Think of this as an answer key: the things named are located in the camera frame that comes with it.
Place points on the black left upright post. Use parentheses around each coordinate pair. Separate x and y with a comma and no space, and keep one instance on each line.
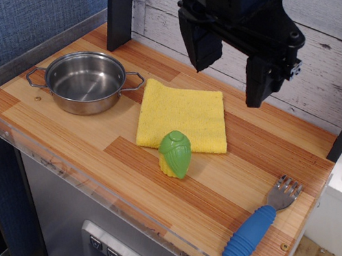
(119,23)

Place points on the blue handled metal fork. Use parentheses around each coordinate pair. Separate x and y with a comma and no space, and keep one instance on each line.
(249,235)

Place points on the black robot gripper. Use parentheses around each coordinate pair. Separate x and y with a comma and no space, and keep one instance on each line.
(260,29)

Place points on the green yellow toy corn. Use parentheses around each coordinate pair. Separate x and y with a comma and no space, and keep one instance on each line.
(175,154)

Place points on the yellow folded cloth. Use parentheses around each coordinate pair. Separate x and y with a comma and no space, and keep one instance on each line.
(197,114)

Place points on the clear acrylic edge guard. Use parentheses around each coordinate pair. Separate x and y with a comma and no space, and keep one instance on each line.
(121,189)

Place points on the stainless steel pot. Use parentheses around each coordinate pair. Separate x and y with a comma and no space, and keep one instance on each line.
(87,83)

